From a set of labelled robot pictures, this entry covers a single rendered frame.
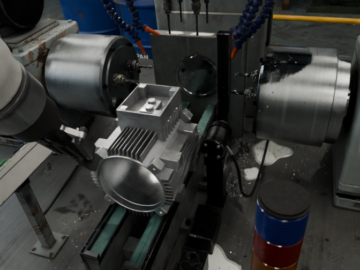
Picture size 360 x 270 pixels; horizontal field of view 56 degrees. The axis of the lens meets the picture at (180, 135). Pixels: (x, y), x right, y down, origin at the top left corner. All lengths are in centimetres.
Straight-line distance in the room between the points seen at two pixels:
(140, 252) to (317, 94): 52
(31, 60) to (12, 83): 65
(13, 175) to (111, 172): 20
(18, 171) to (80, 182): 35
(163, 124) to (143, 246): 25
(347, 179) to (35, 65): 90
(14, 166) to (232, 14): 75
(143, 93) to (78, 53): 30
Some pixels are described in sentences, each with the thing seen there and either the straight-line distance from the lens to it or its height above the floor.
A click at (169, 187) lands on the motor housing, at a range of 68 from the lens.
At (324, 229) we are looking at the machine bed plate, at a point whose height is 80.
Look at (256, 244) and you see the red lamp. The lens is 47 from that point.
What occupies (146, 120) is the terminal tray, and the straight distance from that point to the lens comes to 70.
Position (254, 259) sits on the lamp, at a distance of 49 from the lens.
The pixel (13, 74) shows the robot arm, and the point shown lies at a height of 135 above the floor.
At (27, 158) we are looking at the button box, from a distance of 79.
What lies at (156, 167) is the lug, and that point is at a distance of 65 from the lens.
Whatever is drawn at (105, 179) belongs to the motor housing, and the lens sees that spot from 78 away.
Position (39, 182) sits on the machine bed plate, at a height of 80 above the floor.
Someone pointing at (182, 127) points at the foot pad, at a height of 108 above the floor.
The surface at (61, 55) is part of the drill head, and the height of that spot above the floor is 114.
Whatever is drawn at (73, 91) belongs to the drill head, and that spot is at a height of 105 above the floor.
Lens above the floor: 152
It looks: 37 degrees down
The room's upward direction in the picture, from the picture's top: 5 degrees counter-clockwise
